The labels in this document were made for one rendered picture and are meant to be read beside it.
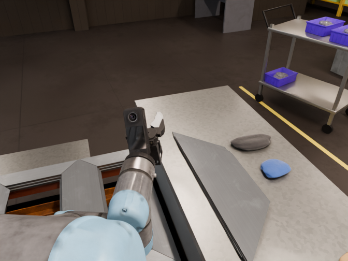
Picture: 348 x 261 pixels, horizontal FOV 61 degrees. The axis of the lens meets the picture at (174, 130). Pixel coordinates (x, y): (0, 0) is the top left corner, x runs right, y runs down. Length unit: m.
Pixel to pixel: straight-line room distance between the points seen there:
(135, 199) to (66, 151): 1.39
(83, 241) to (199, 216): 0.84
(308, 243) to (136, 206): 0.67
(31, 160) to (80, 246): 1.70
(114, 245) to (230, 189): 0.91
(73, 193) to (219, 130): 0.76
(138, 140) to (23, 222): 0.42
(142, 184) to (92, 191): 0.90
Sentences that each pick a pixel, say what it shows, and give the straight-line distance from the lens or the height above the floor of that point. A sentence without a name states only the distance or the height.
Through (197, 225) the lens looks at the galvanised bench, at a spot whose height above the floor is 1.05.
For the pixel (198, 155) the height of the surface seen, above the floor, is 1.07.
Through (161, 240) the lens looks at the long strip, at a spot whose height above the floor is 0.85.
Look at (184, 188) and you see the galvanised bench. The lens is 1.15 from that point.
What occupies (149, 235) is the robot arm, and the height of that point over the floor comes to 1.35.
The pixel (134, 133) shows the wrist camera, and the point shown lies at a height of 1.50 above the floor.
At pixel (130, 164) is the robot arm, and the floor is 1.47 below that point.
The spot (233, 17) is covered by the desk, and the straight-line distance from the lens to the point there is 6.65.
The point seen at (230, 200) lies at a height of 1.07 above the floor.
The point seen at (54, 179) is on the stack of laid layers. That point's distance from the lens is 1.63.
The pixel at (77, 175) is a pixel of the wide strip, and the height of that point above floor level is 0.85.
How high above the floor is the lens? 1.88
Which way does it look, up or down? 35 degrees down
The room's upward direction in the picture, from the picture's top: 1 degrees counter-clockwise
